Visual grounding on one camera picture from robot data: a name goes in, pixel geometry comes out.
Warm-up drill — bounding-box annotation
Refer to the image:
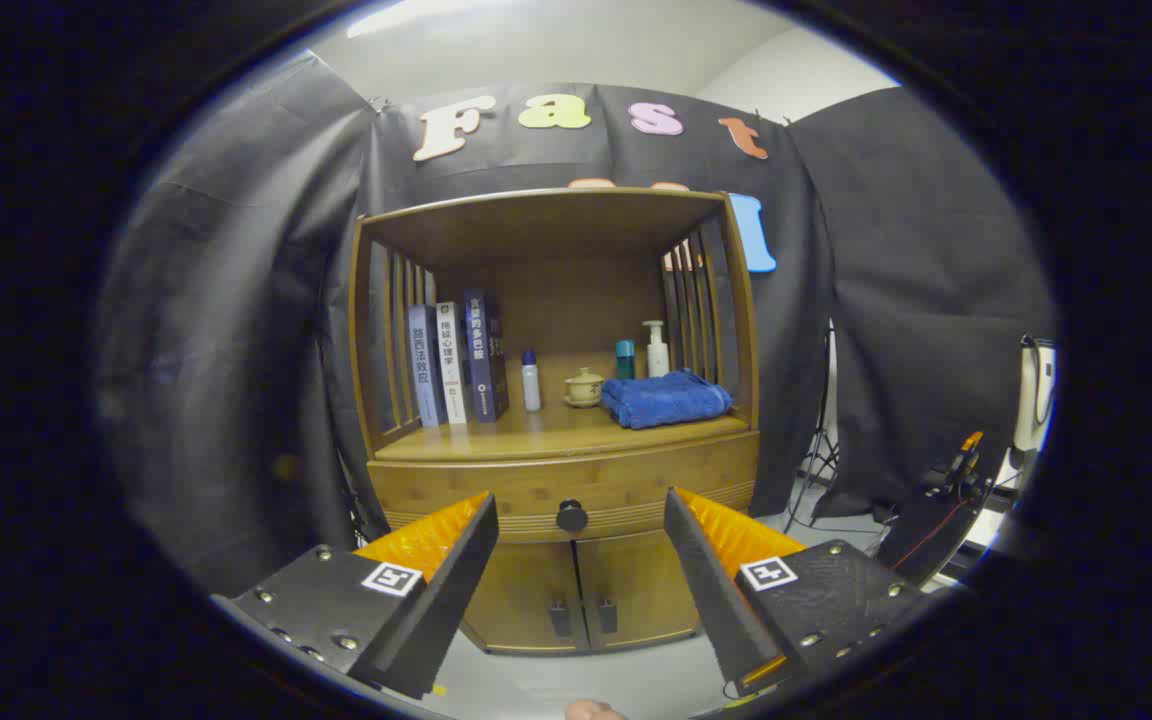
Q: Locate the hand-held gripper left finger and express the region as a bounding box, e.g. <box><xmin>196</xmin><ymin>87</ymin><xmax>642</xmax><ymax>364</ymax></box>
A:
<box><xmin>211</xmin><ymin>490</ymin><xmax>500</xmax><ymax>700</ymax></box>

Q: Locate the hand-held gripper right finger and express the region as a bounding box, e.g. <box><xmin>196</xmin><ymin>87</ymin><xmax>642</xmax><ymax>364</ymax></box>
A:
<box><xmin>663</xmin><ymin>486</ymin><xmax>927</xmax><ymax>699</ymax></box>

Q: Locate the wooden drawer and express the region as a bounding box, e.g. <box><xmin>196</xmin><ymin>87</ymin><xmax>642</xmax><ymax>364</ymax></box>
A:
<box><xmin>368</xmin><ymin>430</ymin><xmax>761</xmax><ymax>544</ymax></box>

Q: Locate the wooden cabinet door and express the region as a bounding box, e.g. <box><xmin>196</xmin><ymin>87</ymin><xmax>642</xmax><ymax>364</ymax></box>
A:
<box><xmin>574</xmin><ymin>530</ymin><xmax>702</xmax><ymax>651</ymax></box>
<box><xmin>461</xmin><ymin>540</ymin><xmax>589</xmax><ymax>656</ymax></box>

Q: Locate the wooden countertop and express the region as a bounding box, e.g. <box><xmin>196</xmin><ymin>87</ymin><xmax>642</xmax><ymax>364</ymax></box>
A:
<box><xmin>374</xmin><ymin>352</ymin><xmax>752</xmax><ymax>464</ymax></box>

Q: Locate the wooden cabinet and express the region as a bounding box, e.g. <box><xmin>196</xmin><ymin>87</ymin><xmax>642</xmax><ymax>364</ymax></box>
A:
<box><xmin>348</xmin><ymin>187</ymin><xmax>763</xmax><ymax>656</ymax></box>

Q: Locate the black tripod stand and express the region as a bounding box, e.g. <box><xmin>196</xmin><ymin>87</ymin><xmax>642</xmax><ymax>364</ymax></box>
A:
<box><xmin>786</xmin><ymin>320</ymin><xmax>842</xmax><ymax>531</ymax></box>

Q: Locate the blue folded towel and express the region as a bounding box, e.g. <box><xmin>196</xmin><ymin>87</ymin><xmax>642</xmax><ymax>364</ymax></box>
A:
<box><xmin>600</xmin><ymin>369</ymin><xmax>734</xmax><ymax>431</ymax></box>

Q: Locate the black device with orange tip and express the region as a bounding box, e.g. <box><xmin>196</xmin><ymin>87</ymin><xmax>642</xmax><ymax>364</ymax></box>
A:
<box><xmin>876</xmin><ymin>430</ymin><xmax>1007</xmax><ymax>586</ymax></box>

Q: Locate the grey-blue book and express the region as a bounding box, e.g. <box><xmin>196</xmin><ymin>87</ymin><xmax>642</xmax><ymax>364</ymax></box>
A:
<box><xmin>406</xmin><ymin>303</ymin><xmax>447</xmax><ymax>429</ymax></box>

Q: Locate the white book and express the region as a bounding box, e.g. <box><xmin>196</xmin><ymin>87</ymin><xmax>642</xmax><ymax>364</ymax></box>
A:
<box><xmin>435</xmin><ymin>300</ymin><xmax>471</xmax><ymax>426</ymax></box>

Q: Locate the dark blue book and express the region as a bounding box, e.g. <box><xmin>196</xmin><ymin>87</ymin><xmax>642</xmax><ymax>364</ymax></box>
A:
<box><xmin>463</xmin><ymin>290</ymin><xmax>511</xmax><ymax>424</ymax></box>

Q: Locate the beige lidded teacup with saucer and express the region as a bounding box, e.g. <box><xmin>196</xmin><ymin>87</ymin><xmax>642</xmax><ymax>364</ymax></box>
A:
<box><xmin>563</xmin><ymin>367</ymin><xmax>606</xmax><ymax>409</ymax></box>

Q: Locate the white pump bottle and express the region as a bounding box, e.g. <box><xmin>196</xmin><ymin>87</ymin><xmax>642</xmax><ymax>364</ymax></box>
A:
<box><xmin>642</xmin><ymin>320</ymin><xmax>671</xmax><ymax>379</ymax></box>

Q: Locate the black backdrop cloth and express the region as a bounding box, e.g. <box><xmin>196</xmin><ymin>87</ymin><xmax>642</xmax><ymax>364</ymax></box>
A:
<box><xmin>96</xmin><ymin>50</ymin><xmax>1057</xmax><ymax>601</ymax></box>

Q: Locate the white bag with black strap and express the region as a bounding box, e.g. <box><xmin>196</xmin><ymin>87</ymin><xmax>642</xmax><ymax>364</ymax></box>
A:
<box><xmin>1011</xmin><ymin>335</ymin><xmax>1057</xmax><ymax>456</ymax></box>

